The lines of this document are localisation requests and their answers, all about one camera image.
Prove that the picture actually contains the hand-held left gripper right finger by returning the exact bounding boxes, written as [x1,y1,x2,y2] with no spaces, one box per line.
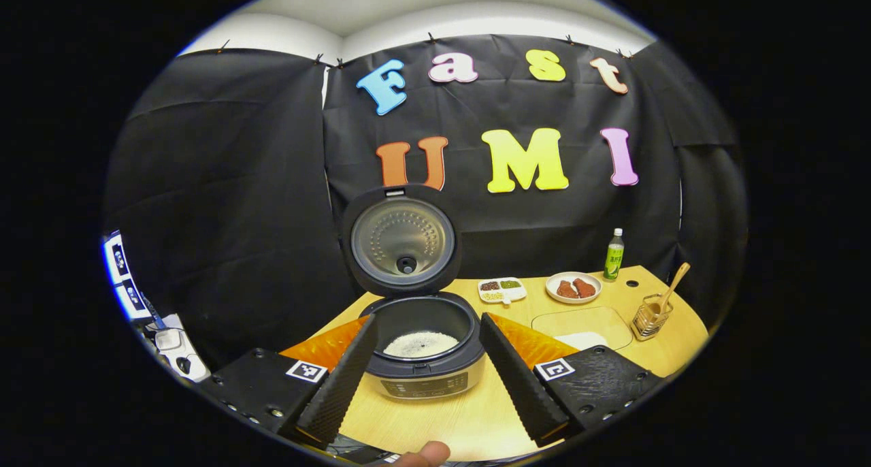
[479,312,664,449]

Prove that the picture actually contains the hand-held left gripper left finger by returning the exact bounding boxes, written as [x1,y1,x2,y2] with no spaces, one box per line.
[197,313,379,447]

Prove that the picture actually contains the clear container of rice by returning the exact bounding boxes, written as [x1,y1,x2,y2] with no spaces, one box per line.
[531,306,634,352]

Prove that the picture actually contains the dark grey rice cooker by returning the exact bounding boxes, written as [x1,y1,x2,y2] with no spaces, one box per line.
[340,184,488,401]

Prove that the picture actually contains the wooden spoon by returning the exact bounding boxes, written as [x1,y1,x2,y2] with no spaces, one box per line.
[646,262,691,318]

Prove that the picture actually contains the white round plate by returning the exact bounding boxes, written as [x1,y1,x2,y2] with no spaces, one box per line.
[545,271,603,305]

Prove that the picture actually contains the white divided dish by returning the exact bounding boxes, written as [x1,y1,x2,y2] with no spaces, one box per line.
[478,277,528,306]

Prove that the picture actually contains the white side desk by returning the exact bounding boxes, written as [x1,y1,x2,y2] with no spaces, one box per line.
[146,314,212,384]

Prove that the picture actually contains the green drink bottle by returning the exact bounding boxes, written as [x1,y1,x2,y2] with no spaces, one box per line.
[604,228,625,282]

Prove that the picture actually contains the black backdrop cloth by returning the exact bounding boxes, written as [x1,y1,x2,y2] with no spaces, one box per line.
[102,35,749,372]

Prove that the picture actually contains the computer monitor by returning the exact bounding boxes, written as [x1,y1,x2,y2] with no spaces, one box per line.
[102,232,150,321]

